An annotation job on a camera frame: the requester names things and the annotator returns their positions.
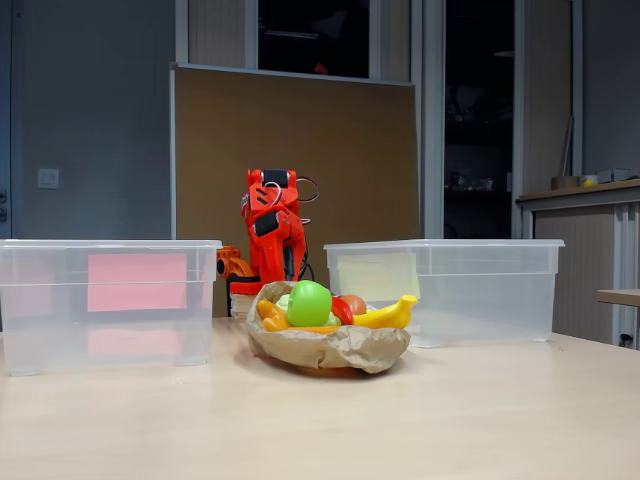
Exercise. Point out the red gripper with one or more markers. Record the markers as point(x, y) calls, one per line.
point(276, 248)

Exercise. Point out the light green toy grapes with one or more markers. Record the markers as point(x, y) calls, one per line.
point(282, 301)

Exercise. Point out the green toy apple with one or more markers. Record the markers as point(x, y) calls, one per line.
point(307, 305)

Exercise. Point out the red toy chili pepper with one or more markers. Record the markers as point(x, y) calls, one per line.
point(342, 310)

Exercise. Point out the brown toy donut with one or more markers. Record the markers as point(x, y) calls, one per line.
point(356, 302)

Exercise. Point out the yellow toy banana bunch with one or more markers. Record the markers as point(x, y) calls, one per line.
point(385, 315)

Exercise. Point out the red robot arm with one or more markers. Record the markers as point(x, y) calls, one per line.
point(260, 192)

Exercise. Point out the yellow-green paper label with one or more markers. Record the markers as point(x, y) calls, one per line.
point(375, 275)

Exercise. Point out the pink paper label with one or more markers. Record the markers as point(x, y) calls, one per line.
point(135, 282)

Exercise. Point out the clear plastic bin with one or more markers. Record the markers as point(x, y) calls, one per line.
point(490, 300)
point(45, 310)

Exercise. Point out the orange toy croissant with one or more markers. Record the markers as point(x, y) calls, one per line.
point(270, 312)

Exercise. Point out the wooden base block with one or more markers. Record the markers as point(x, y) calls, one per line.
point(242, 305)

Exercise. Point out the orange toy waffle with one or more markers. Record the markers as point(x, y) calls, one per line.
point(315, 329)

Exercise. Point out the crumpled brown paper bag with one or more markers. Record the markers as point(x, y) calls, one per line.
point(325, 350)

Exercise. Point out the brown cork pin board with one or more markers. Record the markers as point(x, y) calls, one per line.
point(325, 125)

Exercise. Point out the dark window pane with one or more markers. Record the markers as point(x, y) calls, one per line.
point(310, 35)

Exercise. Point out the dark glass door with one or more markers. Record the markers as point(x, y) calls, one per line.
point(477, 125)

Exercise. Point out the grey roller shutter cabinet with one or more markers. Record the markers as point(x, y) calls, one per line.
point(575, 260)

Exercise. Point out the small yellow object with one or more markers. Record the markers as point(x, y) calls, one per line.
point(589, 182)

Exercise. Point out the wooden side table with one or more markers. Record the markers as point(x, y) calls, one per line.
point(620, 297)

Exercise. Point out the white light switch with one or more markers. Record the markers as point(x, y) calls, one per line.
point(48, 178)

